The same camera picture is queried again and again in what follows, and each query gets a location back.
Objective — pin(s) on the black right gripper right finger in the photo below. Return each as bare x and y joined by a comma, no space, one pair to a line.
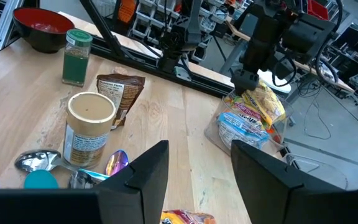
275,199

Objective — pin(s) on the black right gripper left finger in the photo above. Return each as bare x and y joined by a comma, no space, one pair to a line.
135,193

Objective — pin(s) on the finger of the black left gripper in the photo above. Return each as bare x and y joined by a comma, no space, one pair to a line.
241,82
258,62

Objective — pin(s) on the yellow ramen noodle pack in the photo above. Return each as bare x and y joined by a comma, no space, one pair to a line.
266,102

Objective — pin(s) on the blue ramen noodle pack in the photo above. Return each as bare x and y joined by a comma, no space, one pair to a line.
241,133

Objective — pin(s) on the furikake seasoning jar gold lid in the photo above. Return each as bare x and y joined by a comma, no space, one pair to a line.
89,124

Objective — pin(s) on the brown spice pouch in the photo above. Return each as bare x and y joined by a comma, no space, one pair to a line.
126,90

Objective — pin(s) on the green lid spice jar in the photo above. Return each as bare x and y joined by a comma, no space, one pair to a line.
75,65

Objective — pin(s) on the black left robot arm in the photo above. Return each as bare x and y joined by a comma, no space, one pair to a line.
306,34

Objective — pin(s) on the white trash bin black band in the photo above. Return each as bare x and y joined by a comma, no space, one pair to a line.
278,82

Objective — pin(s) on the iridescent purple spoon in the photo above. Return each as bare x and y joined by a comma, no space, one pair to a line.
117,161

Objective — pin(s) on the grey parts bin rack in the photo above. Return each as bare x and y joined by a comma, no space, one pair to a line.
210,18

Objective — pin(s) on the teal plastic spoon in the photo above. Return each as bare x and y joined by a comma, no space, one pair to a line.
40,180

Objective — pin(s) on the large silver spoon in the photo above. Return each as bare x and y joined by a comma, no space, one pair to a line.
37,160

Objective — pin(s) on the red and black bowl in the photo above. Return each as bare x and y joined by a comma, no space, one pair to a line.
42,40

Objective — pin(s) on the silver aluminium frame post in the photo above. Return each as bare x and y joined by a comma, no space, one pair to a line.
6,25

